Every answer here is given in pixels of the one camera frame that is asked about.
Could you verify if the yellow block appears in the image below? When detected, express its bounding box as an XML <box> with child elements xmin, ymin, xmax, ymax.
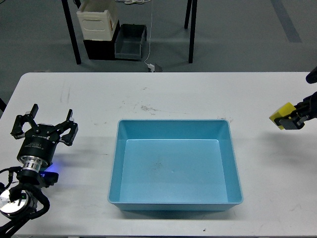
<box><xmin>269</xmin><ymin>102</ymin><xmax>296</xmax><ymax>130</ymax></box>

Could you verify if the cream plastic crate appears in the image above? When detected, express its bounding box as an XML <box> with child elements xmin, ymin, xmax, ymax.
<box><xmin>77</xmin><ymin>0</ymin><xmax>118</xmax><ymax>41</ymax></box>

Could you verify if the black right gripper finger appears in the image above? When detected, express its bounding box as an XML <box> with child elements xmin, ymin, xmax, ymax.
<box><xmin>275</xmin><ymin>116</ymin><xmax>305</xmax><ymax>130</ymax></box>

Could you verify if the grey plastic bin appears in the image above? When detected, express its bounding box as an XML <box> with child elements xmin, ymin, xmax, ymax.
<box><xmin>114</xmin><ymin>24</ymin><xmax>147</xmax><ymax>61</ymax></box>

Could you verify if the black slanted table leg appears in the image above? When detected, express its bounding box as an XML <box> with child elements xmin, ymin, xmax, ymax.
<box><xmin>184</xmin><ymin>0</ymin><xmax>192</xmax><ymax>29</ymax></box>

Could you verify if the black storage box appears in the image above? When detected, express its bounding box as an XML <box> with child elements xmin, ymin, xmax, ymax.
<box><xmin>83</xmin><ymin>21</ymin><xmax>120</xmax><ymax>60</ymax></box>

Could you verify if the light blue plastic box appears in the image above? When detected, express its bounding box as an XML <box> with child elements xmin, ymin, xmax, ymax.
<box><xmin>108</xmin><ymin>119</ymin><xmax>243</xmax><ymax>211</ymax></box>

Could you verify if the black table leg right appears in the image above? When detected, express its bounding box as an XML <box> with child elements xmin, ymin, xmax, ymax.
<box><xmin>188</xmin><ymin>0</ymin><xmax>198</xmax><ymax>63</ymax></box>

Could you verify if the white cable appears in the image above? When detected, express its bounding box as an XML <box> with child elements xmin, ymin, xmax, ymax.
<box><xmin>144</xmin><ymin>0</ymin><xmax>154</xmax><ymax>65</ymax></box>

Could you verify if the black table leg left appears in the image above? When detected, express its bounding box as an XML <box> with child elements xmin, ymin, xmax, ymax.
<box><xmin>61</xmin><ymin>0</ymin><xmax>81</xmax><ymax>65</ymax></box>

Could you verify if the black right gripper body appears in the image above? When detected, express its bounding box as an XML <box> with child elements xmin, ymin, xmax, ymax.
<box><xmin>296</xmin><ymin>92</ymin><xmax>317</xmax><ymax>122</ymax></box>

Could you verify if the white power adapter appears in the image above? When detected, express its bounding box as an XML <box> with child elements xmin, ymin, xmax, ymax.
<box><xmin>147</xmin><ymin>63</ymin><xmax>155</xmax><ymax>72</ymax></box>

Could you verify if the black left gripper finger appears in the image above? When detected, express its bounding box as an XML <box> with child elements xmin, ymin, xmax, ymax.
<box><xmin>49</xmin><ymin>109</ymin><xmax>78</xmax><ymax>146</ymax></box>
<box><xmin>10</xmin><ymin>104</ymin><xmax>41</xmax><ymax>139</ymax></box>

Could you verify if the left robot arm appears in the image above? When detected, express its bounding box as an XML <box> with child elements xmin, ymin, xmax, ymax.
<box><xmin>0</xmin><ymin>104</ymin><xmax>78</xmax><ymax>238</ymax></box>

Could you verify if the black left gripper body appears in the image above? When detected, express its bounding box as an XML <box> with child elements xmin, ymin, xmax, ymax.
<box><xmin>17</xmin><ymin>124</ymin><xmax>60</xmax><ymax>167</ymax></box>

